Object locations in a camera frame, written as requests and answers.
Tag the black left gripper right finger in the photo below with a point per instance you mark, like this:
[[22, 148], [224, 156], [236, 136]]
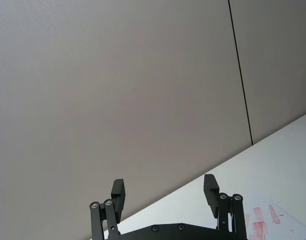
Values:
[[211, 192]]

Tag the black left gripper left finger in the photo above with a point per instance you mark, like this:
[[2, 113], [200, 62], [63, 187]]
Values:
[[118, 192]]

